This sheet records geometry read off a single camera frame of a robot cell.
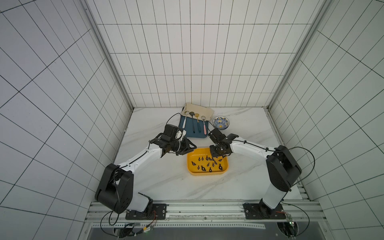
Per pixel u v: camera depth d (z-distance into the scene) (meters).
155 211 0.72
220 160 0.90
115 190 0.42
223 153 0.77
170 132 0.67
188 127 1.07
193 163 0.89
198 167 0.88
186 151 0.74
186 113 1.14
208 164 0.89
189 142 0.78
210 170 0.86
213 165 0.89
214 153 0.80
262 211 0.65
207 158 0.92
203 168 0.87
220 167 0.88
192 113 1.14
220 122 1.07
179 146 0.72
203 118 1.13
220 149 0.65
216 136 0.71
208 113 1.16
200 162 0.90
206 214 0.73
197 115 1.14
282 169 0.46
